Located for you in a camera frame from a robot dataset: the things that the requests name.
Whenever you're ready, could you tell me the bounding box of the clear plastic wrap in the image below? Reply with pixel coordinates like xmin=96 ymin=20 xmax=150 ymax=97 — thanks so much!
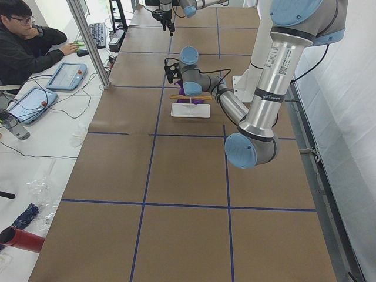
xmin=27 ymin=175 xmax=62 ymax=237

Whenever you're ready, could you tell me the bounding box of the black keyboard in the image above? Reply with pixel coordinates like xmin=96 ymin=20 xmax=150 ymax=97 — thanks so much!
xmin=89 ymin=23 xmax=106 ymax=49

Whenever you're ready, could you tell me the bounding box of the person in black jacket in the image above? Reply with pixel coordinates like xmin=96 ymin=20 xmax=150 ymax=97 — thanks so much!
xmin=1 ymin=1 xmax=79 ymax=86

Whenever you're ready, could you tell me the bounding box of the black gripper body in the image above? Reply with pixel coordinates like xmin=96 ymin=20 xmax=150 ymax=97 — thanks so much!
xmin=152 ymin=9 xmax=174 ymax=25
xmin=169 ymin=66 xmax=182 ymax=84

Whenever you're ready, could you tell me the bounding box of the blue teach pendant far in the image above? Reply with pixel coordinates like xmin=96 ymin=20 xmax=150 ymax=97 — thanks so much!
xmin=46 ymin=63 xmax=87 ymax=91

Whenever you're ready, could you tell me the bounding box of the red cylinder tube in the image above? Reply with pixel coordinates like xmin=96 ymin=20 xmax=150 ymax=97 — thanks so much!
xmin=1 ymin=226 xmax=45 ymax=253

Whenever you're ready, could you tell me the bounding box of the grey water bottle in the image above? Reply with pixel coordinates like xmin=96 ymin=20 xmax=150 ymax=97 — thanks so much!
xmin=0 ymin=109 xmax=30 ymax=140

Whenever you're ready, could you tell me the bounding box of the blue teach pendant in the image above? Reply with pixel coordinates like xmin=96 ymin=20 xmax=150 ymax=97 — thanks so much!
xmin=8 ymin=87 xmax=58 ymax=125
xmin=46 ymin=63 xmax=87 ymax=91

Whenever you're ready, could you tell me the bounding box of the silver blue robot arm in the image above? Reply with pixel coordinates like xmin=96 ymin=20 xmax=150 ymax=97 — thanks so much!
xmin=178 ymin=1 xmax=348 ymax=169
xmin=151 ymin=0 xmax=228 ymax=37

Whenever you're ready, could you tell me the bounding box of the aluminium frame post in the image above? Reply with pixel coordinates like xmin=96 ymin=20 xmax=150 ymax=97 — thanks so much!
xmin=66 ymin=0 xmax=110 ymax=89

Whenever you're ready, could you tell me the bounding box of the dark blue folded umbrella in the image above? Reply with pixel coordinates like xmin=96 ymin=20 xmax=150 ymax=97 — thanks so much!
xmin=1 ymin=203 xmax=39 ymax=250

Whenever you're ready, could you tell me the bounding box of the purple towel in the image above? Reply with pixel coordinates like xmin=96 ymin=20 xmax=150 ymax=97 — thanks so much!
xmin=174 ymin=80 xmax=204 ymax=105

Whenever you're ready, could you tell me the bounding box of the blue teach pendant near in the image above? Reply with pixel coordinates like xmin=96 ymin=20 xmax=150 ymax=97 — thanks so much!
xmin=8 ymin=87 xmax=58 ymax=125

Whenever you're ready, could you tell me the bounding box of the black computer mouse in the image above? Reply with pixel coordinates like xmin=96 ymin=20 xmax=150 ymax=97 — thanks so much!
xmin=76 ymin=49 xmax=89 ymax=57

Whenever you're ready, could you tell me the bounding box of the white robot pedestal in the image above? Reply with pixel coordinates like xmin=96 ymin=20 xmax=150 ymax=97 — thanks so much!
xmin=233 ymin=0 xmax=273 ymax=103

